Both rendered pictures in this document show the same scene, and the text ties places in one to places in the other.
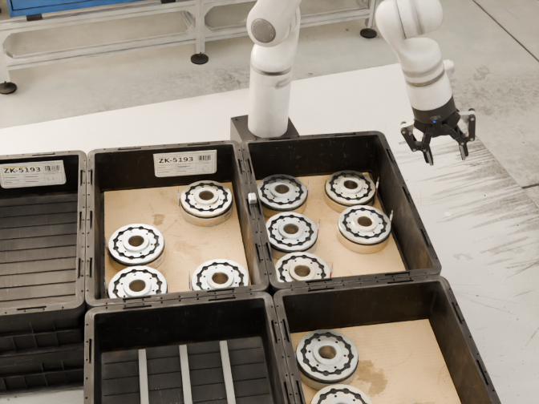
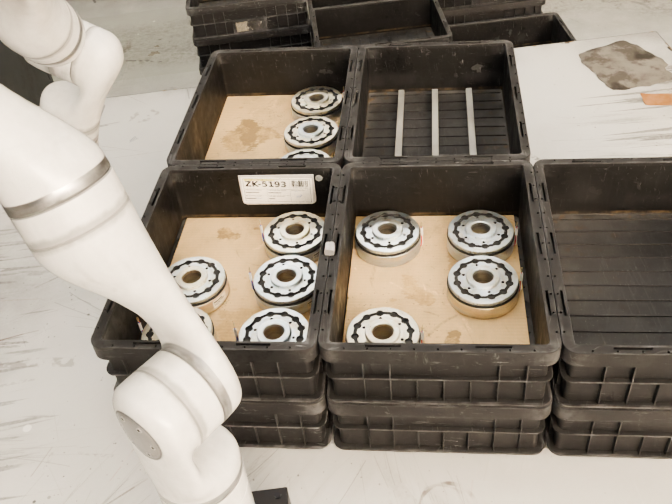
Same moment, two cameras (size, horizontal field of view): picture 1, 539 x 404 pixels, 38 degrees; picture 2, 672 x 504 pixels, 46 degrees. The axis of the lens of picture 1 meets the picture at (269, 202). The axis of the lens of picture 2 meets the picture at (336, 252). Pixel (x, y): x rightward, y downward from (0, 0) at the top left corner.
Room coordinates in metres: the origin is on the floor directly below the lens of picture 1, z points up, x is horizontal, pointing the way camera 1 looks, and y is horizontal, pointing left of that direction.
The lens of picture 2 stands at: (1.82, 0.34, 1.67)
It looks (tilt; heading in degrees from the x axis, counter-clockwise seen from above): 42 degrees down; 201
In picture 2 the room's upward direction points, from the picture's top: 6 degrees counter-clockwise
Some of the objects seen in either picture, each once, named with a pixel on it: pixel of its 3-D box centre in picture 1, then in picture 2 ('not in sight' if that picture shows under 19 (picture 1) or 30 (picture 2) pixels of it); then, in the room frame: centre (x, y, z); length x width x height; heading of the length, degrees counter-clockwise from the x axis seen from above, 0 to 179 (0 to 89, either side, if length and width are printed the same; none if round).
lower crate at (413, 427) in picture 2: not in sight; (436, 325); (1.00, 0.18, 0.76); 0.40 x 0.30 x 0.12; 12
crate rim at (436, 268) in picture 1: (333, 204); (230, 250); (1.06, -0.12, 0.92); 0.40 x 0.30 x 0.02; 12
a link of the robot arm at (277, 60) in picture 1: (273, 34); (182, 428); (1.44, 0.01, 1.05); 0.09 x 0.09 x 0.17; 69
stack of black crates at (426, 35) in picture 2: not in sight; (381, 87); (-0.34, -0.27, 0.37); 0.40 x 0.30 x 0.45; 112
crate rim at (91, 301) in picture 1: (171, 217); (436, 249); (1.00, 0.18, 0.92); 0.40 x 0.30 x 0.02; 12
